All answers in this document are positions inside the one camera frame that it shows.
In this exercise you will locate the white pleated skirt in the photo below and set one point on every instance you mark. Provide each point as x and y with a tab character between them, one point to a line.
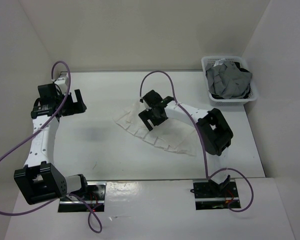
171	136

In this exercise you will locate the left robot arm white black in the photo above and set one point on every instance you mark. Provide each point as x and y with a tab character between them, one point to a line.
39	180

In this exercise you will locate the grey skirt in basket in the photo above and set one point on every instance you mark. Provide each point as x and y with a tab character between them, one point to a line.
227	80

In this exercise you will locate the dark garment in basket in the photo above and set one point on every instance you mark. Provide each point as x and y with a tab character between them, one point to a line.
245	70

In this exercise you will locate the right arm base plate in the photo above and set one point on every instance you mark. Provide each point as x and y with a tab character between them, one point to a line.
208	196

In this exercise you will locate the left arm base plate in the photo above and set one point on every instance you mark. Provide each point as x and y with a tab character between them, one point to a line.
94	197

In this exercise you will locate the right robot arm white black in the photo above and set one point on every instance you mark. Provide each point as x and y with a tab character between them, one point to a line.
214	132

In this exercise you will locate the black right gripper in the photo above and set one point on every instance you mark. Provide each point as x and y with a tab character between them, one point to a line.
145	115

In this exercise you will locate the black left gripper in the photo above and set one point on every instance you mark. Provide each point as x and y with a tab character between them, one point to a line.
77	107

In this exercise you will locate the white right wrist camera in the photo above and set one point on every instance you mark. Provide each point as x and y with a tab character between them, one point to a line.
144	104

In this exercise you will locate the white plastic laundry basket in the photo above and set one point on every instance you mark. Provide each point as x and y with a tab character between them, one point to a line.
228	80

